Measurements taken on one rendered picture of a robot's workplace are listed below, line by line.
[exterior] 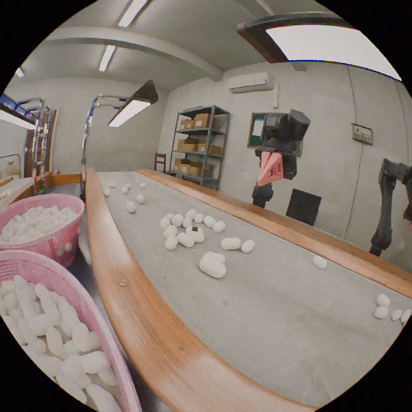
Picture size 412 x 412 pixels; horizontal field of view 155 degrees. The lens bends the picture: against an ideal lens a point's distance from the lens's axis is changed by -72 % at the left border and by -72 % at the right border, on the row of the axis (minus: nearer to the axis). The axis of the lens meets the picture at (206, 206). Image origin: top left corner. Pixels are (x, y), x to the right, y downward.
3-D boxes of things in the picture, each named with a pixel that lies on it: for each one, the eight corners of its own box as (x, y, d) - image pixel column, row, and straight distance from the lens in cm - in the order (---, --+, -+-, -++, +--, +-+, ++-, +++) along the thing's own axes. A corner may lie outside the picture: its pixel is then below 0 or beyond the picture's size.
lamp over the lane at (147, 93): (118, 127, 110) (120, 116, 111) (158, 101, 51) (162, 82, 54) (107, 126, 109) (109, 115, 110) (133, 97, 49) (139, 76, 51)
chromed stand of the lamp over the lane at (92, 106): (114, 190, 90) (124, 107, 91) (122, 200, 71) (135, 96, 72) (81, 192, 89) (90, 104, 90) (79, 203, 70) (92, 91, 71)
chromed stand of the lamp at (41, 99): (47, 194, 92) (55, 105, 93) (37, 208, 74) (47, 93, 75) (21, 198, 99) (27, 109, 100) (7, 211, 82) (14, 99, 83)
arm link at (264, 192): (269, 200, 71) (279, 129, 77) (255, 196, 69) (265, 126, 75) (266, 199, 77) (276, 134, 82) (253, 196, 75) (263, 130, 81)
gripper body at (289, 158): (293, 155, 36) (302, 141, 42) (254, 148, 40) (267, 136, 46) (294, 178, 39) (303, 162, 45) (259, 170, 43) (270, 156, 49)
